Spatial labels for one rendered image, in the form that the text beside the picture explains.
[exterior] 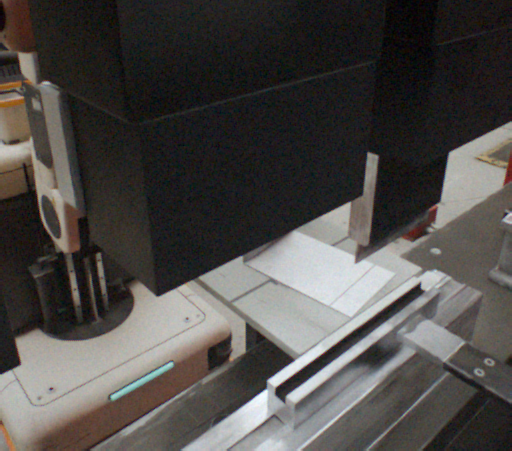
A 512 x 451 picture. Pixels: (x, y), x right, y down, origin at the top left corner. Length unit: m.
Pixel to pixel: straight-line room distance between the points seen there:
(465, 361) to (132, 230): 0.32
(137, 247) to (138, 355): 1.29
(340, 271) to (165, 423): 0.23
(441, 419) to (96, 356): 1.10
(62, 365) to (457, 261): 1.06
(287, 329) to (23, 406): 1.07
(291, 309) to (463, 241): 0.44
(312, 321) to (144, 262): 0.28
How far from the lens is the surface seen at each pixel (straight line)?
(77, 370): 1.52
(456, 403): 0.63
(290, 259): 0.57
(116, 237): 0.26
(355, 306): 0.51
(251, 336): 0.66
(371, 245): 0.43
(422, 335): 0.49
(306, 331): 0.48
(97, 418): 1.50
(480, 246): 0.88
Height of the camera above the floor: 1.32
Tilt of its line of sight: 27 degrees down
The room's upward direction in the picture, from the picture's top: straight up
